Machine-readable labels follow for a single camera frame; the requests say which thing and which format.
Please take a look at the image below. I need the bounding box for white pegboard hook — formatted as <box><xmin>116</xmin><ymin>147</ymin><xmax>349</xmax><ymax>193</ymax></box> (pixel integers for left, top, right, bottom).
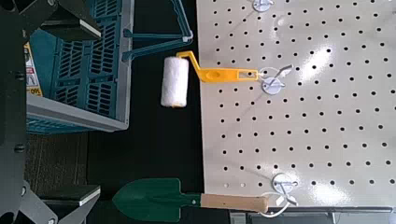
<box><xmin>258</xmin><ymin>63</ymin><xmax>294</xmax><ymax>96</ymax></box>
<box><xmin>271</xmin><ymin>173</ymin><xmax>300</xmax><ymax>206</ymax></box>
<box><xmin>251</xmin><ymin>0</ymin><xmax>276</xmax><ymax>13</ymax></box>

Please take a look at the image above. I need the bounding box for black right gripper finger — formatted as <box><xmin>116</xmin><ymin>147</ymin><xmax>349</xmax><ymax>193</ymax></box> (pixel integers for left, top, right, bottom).
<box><xmin>15</xmin><ymin>0</ymin><xmax>103</xmax><ymax>41</ymax></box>
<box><xmin>12</xmin><ymin>181</ymin><xmax>102</xmax><ymax>224</ymax></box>

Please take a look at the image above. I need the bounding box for green trowel wooden handle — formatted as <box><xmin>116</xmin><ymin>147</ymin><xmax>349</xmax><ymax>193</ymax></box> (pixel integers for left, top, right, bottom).
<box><xmin>111</xmin><ymin>177</ymin><xmax>299</xmax><ymax>223</ymax></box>

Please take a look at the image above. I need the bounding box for yellow handled white paint roller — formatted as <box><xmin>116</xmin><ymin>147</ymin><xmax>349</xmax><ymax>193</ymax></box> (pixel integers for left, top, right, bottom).
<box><xmin>160</xmin><ymin>50</ymin><xmax>260</xmax><ymax>109</ymax></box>

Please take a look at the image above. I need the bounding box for beige perforated pegboard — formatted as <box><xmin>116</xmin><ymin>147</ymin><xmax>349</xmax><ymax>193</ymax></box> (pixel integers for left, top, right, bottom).
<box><xmin>195</xmin><ymin>0</ymin><xmax>396</xmax><ymax>209</ymax></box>

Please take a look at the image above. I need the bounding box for blue plastic crate grey rim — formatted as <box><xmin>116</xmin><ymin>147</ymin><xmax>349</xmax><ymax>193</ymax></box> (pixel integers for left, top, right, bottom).
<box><xmin>23</xmin><ymin>0</ymin><xmax>135</xmax><ymax>135</ymax></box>

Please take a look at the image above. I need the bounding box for printed tool package card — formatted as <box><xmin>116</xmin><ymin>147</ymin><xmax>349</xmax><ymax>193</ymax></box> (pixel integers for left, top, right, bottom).
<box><xmin>23</xmin><ymin>41</ymin><xmax>44</xmax><ymax>97</ymax></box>

